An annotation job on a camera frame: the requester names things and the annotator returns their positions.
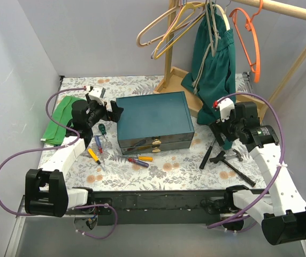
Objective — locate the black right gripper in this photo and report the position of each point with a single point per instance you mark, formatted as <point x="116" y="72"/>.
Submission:
<point x="220" y="131"/>

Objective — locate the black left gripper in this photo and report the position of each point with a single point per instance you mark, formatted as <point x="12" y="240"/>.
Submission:
<point x="109" y="113"/>

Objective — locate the green stubby screwdriver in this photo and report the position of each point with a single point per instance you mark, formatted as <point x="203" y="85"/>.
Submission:
<point x="102" y="129"/>

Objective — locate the yellow black screwdriver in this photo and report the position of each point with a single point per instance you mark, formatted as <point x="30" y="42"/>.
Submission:
<point x="95" y="157"/>

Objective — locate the teal drawer box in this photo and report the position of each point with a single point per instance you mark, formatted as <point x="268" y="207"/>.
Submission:
<point x="156" y="116"/>

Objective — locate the orange yellow screwdriver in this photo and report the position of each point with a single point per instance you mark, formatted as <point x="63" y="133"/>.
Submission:
<point x="145" y="158"/>

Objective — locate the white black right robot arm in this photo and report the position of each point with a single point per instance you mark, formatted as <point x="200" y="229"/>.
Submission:
<point x="284" y="220"/>

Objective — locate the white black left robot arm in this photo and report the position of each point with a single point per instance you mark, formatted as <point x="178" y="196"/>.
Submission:
<point x="45" y="189"/>

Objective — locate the floral table mat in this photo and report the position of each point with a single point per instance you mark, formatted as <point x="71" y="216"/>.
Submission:
<point x="169" y="170"/>

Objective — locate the hammer with black grip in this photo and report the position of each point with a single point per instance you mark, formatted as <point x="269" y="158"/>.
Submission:
<point x="207" y="154"/>

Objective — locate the gold drawer knob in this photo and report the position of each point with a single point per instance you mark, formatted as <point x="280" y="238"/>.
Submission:
<point x="156" y="146"/>

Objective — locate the green folded cloth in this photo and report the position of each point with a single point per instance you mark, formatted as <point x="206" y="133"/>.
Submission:
<point x="55" y="134"/>

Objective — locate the wooden clothes rack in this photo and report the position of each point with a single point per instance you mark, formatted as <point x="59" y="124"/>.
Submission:
<point x="173" y="76"/>

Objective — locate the cream white hanger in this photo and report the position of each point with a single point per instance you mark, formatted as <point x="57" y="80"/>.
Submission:
<point x="224" y="16"/>

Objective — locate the lilac thin hanger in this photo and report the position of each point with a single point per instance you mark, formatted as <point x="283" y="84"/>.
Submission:
<point x="176" y="24"/>

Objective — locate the yellow hanger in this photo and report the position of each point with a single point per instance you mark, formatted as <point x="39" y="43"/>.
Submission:
<point x="200" y="8"/>

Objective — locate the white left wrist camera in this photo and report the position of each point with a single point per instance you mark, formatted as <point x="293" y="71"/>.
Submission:
<point x="95" y="93"/>

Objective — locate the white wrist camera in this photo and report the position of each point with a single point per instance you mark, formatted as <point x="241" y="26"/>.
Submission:
<point x="225" y="106"/>
<point x="95" y="93"/>

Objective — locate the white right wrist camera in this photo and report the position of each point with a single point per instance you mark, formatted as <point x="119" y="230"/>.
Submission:
<point x="225" y="106"/>

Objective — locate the dark green drawstring bag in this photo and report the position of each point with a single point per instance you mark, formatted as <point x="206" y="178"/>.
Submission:
<point x="212" y="74"/>

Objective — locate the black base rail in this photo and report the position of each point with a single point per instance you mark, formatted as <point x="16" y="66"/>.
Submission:
<point x="158" y="207"/>

